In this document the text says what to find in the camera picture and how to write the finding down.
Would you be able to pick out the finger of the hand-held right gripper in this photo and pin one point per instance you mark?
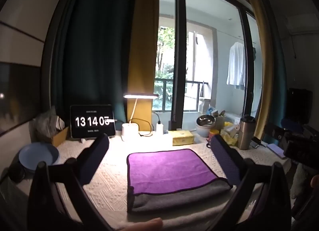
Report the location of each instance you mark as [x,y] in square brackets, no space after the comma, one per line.
[273,131]

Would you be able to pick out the yellow packets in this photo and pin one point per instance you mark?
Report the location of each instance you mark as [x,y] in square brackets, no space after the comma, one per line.
[228,134]

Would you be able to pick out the white air conditioner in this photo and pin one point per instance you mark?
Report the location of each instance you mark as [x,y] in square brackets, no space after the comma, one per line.
[302,25]

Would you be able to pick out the black round object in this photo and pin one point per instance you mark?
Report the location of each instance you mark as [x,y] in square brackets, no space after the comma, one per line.
[17,172]

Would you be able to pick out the balcony railing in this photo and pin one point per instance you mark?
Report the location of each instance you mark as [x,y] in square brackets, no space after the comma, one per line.
[174,91]

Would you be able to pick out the black wall box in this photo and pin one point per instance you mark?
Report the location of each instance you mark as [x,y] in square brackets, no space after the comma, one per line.
[300,105]

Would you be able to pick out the cardboard box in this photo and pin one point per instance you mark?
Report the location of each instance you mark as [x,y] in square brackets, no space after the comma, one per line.
[61,137]

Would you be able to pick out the person's right hand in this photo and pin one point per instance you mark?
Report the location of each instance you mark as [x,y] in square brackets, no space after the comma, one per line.
[315,181]

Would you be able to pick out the white round container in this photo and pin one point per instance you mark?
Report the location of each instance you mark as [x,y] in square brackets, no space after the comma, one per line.
[203,131]

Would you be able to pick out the yellow curtain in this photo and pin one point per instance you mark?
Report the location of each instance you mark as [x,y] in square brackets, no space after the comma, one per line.
[142,54]
[260,54]

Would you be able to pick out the yellow tissue box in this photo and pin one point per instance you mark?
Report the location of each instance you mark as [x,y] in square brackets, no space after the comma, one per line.
[182,138]

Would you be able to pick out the person's left hand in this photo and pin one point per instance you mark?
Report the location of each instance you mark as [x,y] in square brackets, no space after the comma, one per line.
[142,225]

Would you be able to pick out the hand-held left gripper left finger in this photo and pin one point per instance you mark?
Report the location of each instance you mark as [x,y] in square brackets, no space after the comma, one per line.
[97,146]

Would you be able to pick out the white patterned tablecloth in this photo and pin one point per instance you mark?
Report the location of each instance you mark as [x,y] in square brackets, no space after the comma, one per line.
[109,186]

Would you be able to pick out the blue plate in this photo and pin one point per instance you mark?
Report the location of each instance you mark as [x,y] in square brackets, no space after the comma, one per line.
[37,156]

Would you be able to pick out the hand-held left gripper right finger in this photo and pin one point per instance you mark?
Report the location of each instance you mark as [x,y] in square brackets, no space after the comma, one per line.
[221,150]

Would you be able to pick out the grey plastic bag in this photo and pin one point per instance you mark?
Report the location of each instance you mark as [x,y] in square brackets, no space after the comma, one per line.
[46,124]

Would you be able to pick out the purple phone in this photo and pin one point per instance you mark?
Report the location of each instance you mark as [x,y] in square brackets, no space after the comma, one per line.
[276,150]

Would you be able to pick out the black window frame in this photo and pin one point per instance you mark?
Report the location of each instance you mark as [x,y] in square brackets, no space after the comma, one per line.
[180,54]

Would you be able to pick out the black tablet clock display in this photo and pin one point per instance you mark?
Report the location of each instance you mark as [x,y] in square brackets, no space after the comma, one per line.
[91,121]

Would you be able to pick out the purple and grey towel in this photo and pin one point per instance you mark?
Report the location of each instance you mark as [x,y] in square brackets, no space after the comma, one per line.
[169,168]

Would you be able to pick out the steel bowl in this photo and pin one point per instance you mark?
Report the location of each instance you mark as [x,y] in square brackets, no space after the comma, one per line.
[205,120]

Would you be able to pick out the dark wall panel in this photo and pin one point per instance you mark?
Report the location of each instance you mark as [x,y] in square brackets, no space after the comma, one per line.
[18,96]

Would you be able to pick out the dark green curtain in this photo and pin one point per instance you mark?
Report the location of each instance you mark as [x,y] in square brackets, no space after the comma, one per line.
[94,46]
[279,76]

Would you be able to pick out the white hanging shirt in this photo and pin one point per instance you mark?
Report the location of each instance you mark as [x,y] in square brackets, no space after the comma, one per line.
[236,64]

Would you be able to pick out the white desk lamp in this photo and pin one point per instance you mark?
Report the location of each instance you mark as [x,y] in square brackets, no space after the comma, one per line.
[130,127]

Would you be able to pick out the stainless steel tumbler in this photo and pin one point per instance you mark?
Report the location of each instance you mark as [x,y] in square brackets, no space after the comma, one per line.
[246,132]

